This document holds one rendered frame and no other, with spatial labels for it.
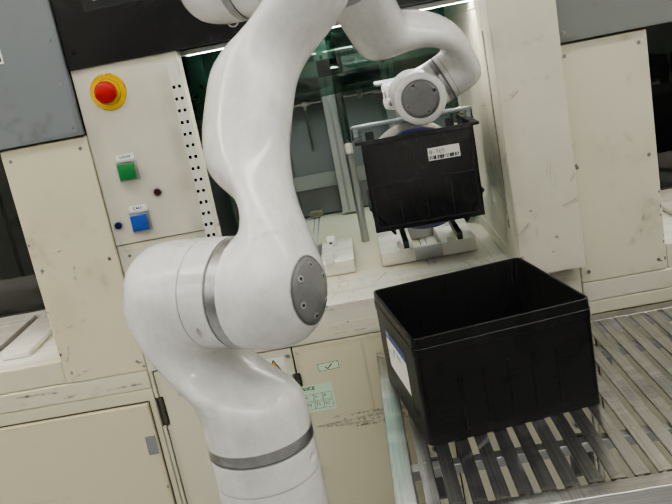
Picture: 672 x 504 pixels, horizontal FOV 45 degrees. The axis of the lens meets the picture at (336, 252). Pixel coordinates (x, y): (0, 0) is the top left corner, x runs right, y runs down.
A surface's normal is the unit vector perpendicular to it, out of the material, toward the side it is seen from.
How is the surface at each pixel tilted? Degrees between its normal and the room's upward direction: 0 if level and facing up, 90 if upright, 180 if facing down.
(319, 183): 90
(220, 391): 37
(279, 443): 89
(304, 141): 90
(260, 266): 59
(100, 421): 90
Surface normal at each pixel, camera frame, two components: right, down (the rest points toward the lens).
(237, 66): -0.22, -0.21
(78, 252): 0.00, 0.25
